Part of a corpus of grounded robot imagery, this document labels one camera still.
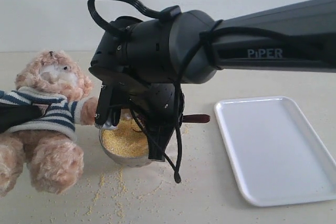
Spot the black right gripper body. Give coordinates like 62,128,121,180
110,84,184,129

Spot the dark red wooden spoon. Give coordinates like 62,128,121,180
131,114,211,133

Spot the beige teddy bear striped sweater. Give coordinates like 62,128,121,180
1,51,98,196

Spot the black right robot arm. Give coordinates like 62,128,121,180
88,0,335,162

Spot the steel bowl of yellow grain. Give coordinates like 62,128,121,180
99,109,152,167

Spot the white rectangular plastic tray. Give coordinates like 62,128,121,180
214,96,335,207

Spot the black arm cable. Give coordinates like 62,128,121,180
87,0,326,184

